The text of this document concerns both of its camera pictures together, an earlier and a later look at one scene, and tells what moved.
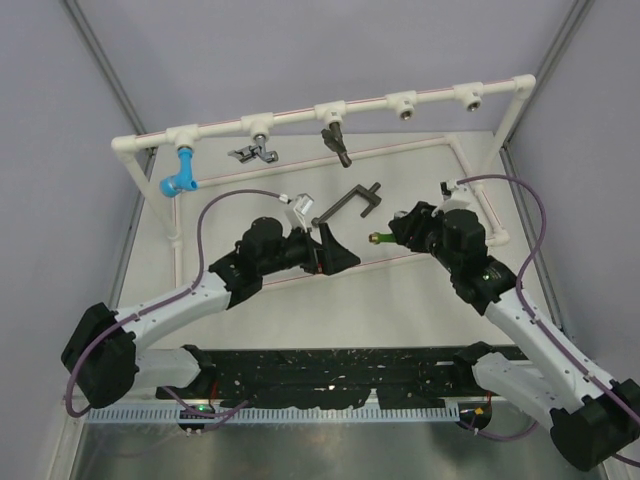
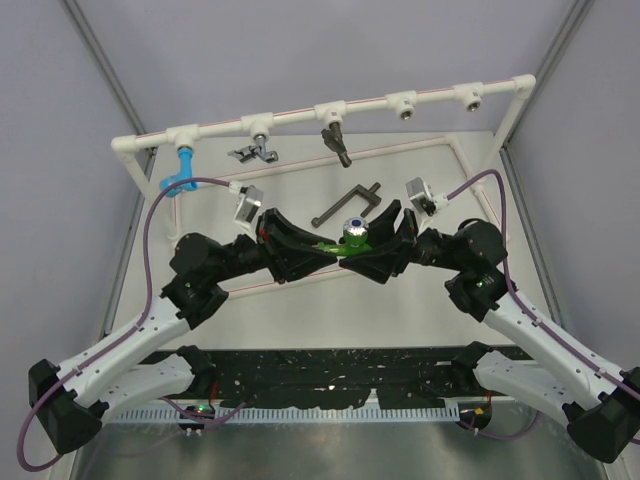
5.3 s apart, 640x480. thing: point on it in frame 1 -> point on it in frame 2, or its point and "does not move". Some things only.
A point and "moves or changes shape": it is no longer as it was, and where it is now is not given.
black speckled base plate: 331,378 does not move
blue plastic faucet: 183,181 does not move
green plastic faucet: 376,238 moves or changes shape
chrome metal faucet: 246,153 does not move
